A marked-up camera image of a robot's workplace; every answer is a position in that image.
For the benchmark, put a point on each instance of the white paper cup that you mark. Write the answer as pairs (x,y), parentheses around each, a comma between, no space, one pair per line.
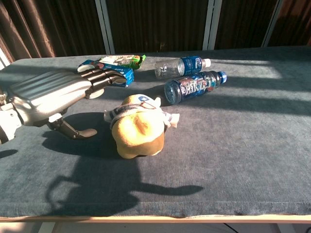
(83,68)

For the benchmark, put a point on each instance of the reddish brown curtain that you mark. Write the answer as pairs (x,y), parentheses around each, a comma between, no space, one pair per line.
(294,24)

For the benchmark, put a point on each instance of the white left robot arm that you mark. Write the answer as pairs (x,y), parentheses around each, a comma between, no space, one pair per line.
(8,123)

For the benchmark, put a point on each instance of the dark blue sports drink bottle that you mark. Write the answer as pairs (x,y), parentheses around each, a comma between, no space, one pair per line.
(192,87)

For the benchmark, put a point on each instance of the green snack packet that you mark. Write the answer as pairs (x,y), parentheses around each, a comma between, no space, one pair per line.
(124,60)

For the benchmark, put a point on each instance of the yellow plush toy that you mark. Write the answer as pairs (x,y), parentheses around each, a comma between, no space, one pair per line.
(138,131)

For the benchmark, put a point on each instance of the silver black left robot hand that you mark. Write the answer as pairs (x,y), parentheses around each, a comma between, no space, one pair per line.
(48,94)

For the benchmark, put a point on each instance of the clear bottle with blue label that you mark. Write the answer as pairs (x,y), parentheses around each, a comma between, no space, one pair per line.
(175,68)

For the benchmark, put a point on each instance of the white window frame post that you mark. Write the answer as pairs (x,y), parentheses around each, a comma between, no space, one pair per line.
(272,24)
(3,60)
(212,24)
(105,26)

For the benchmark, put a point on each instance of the dark brown curtain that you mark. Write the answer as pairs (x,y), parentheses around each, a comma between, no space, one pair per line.
(243,24)
(48,26)
(158,24)

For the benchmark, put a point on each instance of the blue cookie box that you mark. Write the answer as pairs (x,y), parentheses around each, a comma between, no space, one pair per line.
(127,75)

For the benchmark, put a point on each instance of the grey-blue table cloth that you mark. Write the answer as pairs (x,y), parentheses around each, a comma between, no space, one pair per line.
(218,145)

